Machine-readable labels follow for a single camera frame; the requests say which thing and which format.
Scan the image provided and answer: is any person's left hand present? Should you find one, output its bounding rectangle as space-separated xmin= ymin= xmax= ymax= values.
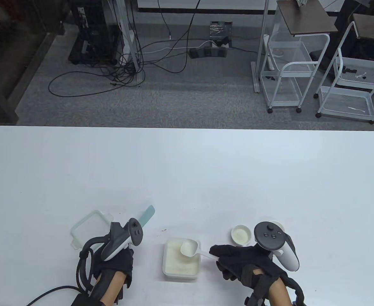
xmin=93 ymin=248 xmax=134 ymax=289

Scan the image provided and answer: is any person's right hand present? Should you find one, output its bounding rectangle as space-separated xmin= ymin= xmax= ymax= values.
xmin=209 ymin=244 xmax=288 ymax=287

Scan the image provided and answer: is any small round white dish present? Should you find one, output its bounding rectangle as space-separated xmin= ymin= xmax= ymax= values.
xmin=231 ymin=225 xmax=253 ymax=246

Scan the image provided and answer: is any clear lid with green rim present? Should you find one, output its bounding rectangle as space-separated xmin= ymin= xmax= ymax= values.
xmin=71 ymin=210 xmax=114 ymax=251

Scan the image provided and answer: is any teal dessert spatula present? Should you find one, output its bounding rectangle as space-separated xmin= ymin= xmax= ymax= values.
xmin=139 ymin=206 xmax=156 ymax=227

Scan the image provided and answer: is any white coffee spoon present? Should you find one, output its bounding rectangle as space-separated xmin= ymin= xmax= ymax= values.
xmin=180 ymin=240 xmax=219 ymax=260

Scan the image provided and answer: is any clear plastic sugar container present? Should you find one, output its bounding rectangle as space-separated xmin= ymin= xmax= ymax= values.
xmin=162 ymin=237 xmax=203 ymax=281

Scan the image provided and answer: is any person's right forearm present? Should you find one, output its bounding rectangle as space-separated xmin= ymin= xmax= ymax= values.
xmin=269 ymin=278 xmax=294 ymax=306

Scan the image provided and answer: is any person's left forearm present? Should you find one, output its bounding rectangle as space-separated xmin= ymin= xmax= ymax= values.
xmin=101 ymin=272 xmax=127 ymax=306

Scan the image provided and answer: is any black and white right controller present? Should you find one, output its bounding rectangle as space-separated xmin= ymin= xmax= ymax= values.
xmin=254 ymin=222 xmax=300 ymax=272

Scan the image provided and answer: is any black and white controller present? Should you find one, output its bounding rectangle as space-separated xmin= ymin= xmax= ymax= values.
xmin=80 ymin=218 xmax=143 ymax=262
xmin=254 ymin=222 xmax=300 ymax=272

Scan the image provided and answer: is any black and white left controller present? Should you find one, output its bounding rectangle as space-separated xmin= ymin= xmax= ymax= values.
xmin=80 ymin=218 xmax=143 ymax=262

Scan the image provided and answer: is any black power strip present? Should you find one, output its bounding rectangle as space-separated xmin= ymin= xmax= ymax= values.
xmin=189 ymin=46 xmax=229 ymax=59

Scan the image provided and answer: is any black floor box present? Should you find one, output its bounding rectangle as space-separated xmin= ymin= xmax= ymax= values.
xmin=210 ymin=21 xmax=233 ymax=45

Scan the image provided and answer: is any dark glass partition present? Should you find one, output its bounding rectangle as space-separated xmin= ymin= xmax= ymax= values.
xmin=0 ymin=0 xmax=69 ymax=125

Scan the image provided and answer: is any black computer rack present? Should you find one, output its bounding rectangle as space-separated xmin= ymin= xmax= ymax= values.
xmin=68 ymin=0 xmax=124 ymax=66

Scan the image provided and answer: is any white cart with brown top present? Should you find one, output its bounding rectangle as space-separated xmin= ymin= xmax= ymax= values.
xmin=260 ymin=0 xmax=339 ymax=113
xmin=314 ymin=13 xmax=374 ymax=125

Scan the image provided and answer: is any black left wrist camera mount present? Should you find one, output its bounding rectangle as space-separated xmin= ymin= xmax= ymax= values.
xmin=71 ymin=293 xmax=106 ymax=306

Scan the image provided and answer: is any black glove cable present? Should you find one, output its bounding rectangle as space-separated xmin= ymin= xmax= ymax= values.
xmin=26 ymin=237 xmax=111 ymax=306

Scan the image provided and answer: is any silver aluminium frame leg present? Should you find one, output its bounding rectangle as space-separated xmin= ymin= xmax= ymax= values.
xmin=115 ymin=0 xmax=145 ymax=86
xmin=251 ymin=0 xmax=270 ymax=93

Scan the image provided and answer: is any bundle of black floor cables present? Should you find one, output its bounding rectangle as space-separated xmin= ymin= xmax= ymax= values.
xmin=48 ymin=0 xmax=235 ymax=98

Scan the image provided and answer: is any white floor cable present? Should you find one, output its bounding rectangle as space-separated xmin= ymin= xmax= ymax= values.
xmin=139 ymin=40 xmax=213 ymax=55

